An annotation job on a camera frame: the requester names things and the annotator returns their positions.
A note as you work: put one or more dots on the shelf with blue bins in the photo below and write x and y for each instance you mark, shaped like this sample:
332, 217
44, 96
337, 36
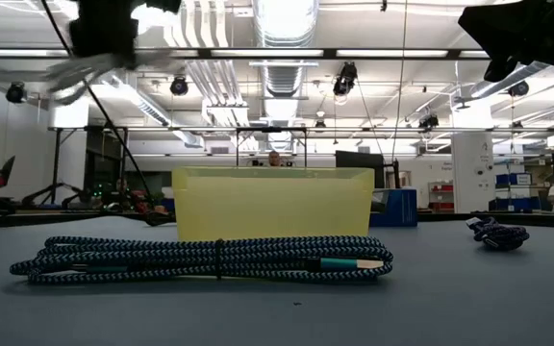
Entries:
512, 192

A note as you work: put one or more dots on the person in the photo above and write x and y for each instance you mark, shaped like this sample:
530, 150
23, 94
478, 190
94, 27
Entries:
274, 158
122, 188

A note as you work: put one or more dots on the black horizontal crossbeam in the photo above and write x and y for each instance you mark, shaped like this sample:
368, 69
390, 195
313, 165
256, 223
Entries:
205, 53

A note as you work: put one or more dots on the blue cardboard box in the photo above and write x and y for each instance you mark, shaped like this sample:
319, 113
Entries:
399, 207

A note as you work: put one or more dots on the shelf with red bins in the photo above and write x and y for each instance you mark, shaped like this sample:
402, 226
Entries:
441, 197

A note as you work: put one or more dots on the black ceiling spotlight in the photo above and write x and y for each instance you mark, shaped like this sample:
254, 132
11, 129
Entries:
179, 86
429, 122
16, 92
519, 89
345, 79

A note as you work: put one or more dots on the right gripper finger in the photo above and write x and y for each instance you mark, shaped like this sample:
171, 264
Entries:
496, 29

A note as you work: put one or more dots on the silver ventilation duct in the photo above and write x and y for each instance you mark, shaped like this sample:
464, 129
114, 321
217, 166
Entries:
284, 29

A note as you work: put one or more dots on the black metal frame stand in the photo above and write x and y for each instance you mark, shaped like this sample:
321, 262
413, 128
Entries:
57, 158

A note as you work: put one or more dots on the yellow translucent plastic bin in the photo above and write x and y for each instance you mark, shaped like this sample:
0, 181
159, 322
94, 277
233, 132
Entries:
272, 206

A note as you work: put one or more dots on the blue-grey table mat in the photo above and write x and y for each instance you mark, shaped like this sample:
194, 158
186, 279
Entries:
450, 298

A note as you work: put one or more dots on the white building column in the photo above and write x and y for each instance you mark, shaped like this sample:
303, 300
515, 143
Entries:
472, 173

